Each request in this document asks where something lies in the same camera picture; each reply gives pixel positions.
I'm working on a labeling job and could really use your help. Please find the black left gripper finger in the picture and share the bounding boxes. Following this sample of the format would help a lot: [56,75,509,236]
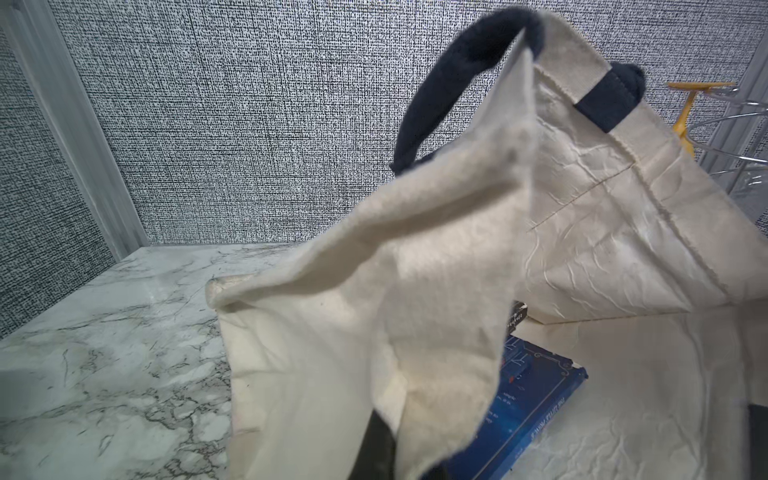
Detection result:
[348,410,396,480]

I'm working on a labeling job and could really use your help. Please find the cream canvas tote bag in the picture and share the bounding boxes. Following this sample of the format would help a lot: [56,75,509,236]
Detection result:
[206,7,767,479]

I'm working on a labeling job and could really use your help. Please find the yellow wine glass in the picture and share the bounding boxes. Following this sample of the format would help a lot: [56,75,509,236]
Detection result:
[667,82,736,156]

